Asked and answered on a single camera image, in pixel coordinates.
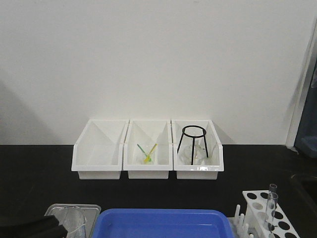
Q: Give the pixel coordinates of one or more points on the black sink basin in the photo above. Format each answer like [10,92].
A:
[306,186]

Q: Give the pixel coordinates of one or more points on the white storage bin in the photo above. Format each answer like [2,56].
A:
[98,152]
[147,133]
[210,166]

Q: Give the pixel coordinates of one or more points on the clear glass beaker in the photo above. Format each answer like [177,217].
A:
[73,220]

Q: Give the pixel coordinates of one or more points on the blue plastic tray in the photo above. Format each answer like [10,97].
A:
[162,223]

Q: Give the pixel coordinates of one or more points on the clear test tube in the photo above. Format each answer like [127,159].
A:
[272,188]
[271,206]

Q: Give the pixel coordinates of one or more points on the clear test tube in rack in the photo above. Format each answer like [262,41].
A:
[272,188]

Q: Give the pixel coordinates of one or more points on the right white storage bin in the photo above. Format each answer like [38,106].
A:
[210,166]

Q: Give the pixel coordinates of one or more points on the black wire tripod stand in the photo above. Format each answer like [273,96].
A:
[197,134]

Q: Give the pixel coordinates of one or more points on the grey metal tray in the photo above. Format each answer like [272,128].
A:
[90,211]

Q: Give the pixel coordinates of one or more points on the white test tube rack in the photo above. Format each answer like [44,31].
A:
[263,217]

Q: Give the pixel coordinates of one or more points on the left white storage bin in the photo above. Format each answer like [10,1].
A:
[98,152]

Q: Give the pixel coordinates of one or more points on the yellow green plastic sticks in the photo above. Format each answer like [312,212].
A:
[148,157]

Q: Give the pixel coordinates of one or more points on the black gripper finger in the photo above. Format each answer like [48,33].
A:
[38,227]

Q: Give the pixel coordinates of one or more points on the middle white storage bin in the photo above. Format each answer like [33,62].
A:
[147,133]

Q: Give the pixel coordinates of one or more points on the grey pegboard drying rack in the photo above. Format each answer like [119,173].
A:
[306,138]

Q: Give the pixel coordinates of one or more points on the clear glass flask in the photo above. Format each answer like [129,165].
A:
[193,155]

